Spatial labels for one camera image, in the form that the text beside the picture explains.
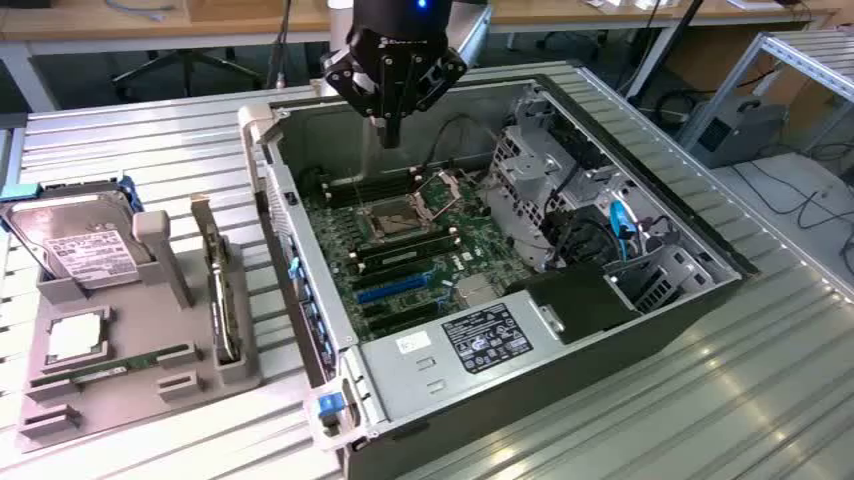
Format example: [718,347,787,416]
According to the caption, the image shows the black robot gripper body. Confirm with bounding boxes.
[345,0,455,117]

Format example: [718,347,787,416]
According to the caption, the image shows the graphics card with black fan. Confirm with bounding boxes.
[188,193,245,362]

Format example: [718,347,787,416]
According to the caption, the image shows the black office chair base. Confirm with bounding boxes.
[505,29,608,56]
[109,47,265,99]

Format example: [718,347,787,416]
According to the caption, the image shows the black RAM slot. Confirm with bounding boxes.
[349,227,448,254]
[325,182,419,209]
[319,169,412,194]

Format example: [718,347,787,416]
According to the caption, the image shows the brown wooden box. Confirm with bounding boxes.
[184,0,288,24]

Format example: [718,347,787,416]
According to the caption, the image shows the silver drive cage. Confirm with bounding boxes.
[483,124,615,274]

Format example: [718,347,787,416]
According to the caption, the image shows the thin metal locking lever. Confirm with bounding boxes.
[347,167,369,214]

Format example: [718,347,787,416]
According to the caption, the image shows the metal socket cover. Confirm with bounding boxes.
[409,169,461,221]

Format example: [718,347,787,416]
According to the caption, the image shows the CPU socket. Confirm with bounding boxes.
[359,197,445,244]

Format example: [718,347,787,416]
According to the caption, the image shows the green motherboard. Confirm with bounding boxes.
[299,167,532,344]

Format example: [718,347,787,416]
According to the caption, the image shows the black slanted pole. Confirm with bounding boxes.
[623,0,706,101]

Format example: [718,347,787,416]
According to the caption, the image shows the RAM stick with grey label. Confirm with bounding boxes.
[359,238,461,274]

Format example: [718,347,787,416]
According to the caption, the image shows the wooden desk white legs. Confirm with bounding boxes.
[485,0,842,91]
[0,0,335,114]

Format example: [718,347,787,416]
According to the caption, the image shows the black expansion slot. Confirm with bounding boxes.
[351,271,428,292]
[363,302,439,324]
[368,313,443,337]

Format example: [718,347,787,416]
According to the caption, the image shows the silver chipset heatsink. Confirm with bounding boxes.
[455,277,501,307]

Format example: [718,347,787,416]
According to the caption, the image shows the blue expansion slot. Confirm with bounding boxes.
[356,283,429,305]

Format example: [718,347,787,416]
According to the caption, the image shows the grey equipment box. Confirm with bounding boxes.
[679,97,792,169]

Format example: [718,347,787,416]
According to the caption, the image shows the silver hard disk drive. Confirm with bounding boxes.
[0,192,159,291]

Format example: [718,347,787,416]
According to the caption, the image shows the silver disk bay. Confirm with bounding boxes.
[603,243,719,314]

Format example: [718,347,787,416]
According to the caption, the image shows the grey power supply unit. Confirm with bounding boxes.
[357,291,568,424]

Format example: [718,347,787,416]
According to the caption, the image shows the grey plastic parts rack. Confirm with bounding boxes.
[13,209,265,454]

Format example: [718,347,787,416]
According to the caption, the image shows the blue case latch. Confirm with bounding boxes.
[313,393,345,419]

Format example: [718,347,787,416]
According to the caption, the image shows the silver CPU chip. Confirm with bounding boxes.
[44,314,109,364]

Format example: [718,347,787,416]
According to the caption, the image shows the green RAM stick white label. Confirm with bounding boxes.
[29,343,192,389]

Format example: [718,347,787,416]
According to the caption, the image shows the black open PC case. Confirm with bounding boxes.
[237,73,762,480]

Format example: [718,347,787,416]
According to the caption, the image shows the black looped wire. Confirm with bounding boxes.
[423,114,499,171]

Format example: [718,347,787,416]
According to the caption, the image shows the black hanging cable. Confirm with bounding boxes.
[265,0,299,91]

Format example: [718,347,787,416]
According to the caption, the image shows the blue network cable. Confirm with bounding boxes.
[105,0,179,21]

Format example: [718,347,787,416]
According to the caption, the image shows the black coiled cable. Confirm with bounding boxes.
[655,88,699,126]

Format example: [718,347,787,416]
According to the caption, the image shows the blue SATA wire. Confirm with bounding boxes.
[607,198,635,261]

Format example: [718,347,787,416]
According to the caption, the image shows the blue disk carrier bracket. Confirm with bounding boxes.
[0,169,145,236]

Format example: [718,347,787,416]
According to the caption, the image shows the aluminium slat table frame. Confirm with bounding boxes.
[679,27,854,156]

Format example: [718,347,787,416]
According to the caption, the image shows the black cable with connector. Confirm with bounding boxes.
[730,162,854,231]

